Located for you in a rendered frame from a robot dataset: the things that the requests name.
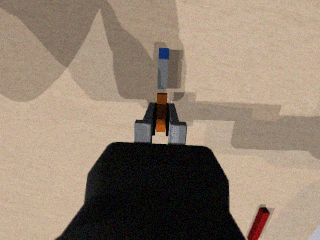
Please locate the orange rod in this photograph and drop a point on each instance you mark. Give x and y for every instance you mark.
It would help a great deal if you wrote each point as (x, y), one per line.
(161, 112)

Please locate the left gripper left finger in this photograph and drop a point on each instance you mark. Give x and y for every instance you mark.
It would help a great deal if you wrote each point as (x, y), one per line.
(144, 129)

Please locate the grey rod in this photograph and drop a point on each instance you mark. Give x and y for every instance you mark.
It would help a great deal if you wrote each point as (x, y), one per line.
(162, 73)

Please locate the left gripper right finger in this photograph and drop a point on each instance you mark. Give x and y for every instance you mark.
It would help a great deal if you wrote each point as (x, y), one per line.
(175, 130)

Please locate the dark red rod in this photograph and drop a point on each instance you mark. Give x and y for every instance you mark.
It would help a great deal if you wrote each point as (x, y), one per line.
(258, 224)

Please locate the small blue block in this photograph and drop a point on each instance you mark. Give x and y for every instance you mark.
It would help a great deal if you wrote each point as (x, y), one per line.
(164, 53)

